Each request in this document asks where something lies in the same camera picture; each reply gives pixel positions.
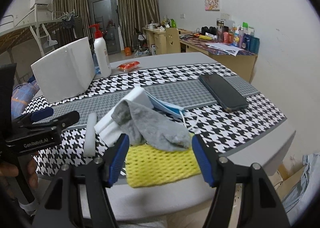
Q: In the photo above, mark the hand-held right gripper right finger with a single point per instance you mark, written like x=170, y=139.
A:
x=203, y=160

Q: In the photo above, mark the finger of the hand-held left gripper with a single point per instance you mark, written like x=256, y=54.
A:
x=42, y=114
x=66, y=119

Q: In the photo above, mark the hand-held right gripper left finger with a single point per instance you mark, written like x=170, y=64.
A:
x=117, y=160

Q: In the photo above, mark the yellow mesh sponge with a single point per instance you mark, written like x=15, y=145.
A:
x=160, y=165

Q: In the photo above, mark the white foam box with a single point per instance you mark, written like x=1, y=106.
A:
x=62, y=72

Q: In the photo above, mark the grey sock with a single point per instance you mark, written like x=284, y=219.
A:
x=155, y=127

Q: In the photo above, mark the blue face mask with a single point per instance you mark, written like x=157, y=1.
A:
x=170, y=109

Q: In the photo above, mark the white foam block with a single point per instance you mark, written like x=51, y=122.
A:
x=138, y=96

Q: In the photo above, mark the person's left hand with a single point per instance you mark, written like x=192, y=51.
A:
x=32, y=170

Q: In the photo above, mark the blue patterned quilt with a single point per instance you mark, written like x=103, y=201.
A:
x=23, y=95

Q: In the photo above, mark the blue mouthwash bottle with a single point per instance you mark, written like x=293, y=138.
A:
x=96, y=65

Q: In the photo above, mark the black smartphone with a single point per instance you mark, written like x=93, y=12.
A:
x=223, y=92

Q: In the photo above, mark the white hanging plastic item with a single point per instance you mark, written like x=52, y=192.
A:
x=50, y=42

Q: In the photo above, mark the white lotion pump bottle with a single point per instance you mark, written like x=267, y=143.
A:
x=102, y=55

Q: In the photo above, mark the red snack packet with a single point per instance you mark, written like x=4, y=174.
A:
x=128, y=66

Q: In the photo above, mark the white metal bunk bed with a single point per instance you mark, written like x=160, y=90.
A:
x=25, y=32

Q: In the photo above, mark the houndstooth table mat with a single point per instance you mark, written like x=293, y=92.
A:
x=175, y=77

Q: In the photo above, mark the orange floor item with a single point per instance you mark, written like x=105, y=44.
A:
x=127, y=51

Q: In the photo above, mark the dark hanging clothes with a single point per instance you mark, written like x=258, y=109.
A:
x=70, y=25

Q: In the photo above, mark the wooden desk with patterned mat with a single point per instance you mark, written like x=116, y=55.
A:
x=230, y=65

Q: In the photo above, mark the light blue denim cloth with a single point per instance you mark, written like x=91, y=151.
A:
x=305, y=180

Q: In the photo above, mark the brown curtain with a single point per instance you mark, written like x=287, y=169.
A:
x=138, y=7
x=72, y=12

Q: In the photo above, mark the glass balcony door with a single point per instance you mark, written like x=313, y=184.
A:
x=105, y=17

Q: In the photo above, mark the white air conditioner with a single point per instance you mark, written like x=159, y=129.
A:
x=38, y=2

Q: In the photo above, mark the printed papers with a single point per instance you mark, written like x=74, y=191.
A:
x=222, y=48

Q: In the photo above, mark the patterned desk mat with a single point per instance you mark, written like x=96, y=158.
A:
x=246, y=52

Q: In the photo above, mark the wooden desk with drawers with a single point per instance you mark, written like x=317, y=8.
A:
x=157, y=40

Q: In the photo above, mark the yellow packet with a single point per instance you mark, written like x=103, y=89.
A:
x=205, y=38

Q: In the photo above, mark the wooden chair with smiley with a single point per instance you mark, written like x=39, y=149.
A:
x=172, y=41

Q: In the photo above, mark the white cooking pot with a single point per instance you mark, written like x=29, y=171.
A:
x=151, y=25

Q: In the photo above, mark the group of toiletry bottles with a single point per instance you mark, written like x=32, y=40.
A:
x=243, y=37

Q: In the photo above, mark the black rounded object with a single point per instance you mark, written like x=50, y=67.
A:
x=208, y=31

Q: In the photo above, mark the dark thermos flask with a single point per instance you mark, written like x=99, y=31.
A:
x=220, y=29

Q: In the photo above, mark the green plastic object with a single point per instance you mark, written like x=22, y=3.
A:
x=173, y=23

